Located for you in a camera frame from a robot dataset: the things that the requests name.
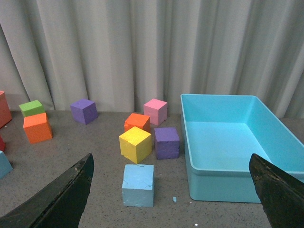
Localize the purple foam block near bin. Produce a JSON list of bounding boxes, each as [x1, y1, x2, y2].
[[154, 127, 180, 160]]

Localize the purple foam block far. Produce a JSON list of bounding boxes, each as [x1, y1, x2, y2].
[[70, 99, 98, 124]]

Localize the yellow foam block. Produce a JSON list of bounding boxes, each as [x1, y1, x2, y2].
[[119, 126, 152, 164]]

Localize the orange foam block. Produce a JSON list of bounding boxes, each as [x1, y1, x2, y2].
[[124, 113, 151, 133], [23, 113, 53, 144]]

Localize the orange foam block left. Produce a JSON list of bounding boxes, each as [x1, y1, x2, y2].
[[23, 113, 53, 144]]

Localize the red plastic container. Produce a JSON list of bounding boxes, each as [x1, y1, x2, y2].
[[0, 91, 12, 128]]

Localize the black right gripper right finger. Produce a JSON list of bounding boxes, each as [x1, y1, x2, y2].
[[249, 153, 304, 228]]

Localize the light blue foam block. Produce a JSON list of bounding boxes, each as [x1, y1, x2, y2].
[[0, 151, 13, 178], [122, 164, 154, 207]]

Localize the red foam block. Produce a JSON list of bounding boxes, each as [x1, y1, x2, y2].
[[0, 136, 6, 152]]

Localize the light blue plastic bin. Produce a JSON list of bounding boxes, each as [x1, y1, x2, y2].
[[180, 94, 304, 203]]

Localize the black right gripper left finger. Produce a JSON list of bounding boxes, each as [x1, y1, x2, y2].
[[0, 153, 94, 228]]

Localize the pink foam block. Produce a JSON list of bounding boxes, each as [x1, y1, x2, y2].
[[143, 98, 168, 126]]

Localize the grey curtain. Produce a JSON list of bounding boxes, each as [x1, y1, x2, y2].
[[0, 0, 304, 118]]

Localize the green foam block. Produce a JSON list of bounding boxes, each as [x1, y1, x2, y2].
[[19, 100, 46, 117]]

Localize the orange foam block centre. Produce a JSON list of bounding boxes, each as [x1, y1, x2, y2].
[[124, 113, 151, 133]]

